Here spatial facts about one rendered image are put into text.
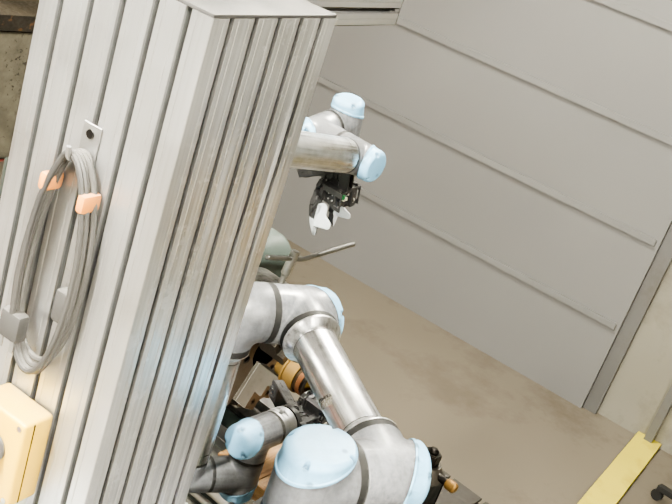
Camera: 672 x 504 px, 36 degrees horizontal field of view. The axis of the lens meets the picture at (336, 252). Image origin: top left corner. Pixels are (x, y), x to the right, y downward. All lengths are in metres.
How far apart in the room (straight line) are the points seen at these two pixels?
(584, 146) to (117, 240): 3.88
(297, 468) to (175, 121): 0.64
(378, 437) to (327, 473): 0.15
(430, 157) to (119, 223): 4.11
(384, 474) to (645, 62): 3.45
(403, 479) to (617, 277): 3.43
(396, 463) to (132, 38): 0.82
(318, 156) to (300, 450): 0.68
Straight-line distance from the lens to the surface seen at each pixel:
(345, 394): 1.78
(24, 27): 5.52
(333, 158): 2.08
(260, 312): 1.90
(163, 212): 1.18
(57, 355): 1.35
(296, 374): 2.35
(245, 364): 2.40
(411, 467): 1.68
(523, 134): 5.05
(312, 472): 1.58
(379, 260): 5.51
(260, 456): 2.14
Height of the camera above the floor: 2.27
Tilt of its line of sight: 23 degrees down
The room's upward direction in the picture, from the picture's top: 19 degrees clockwise
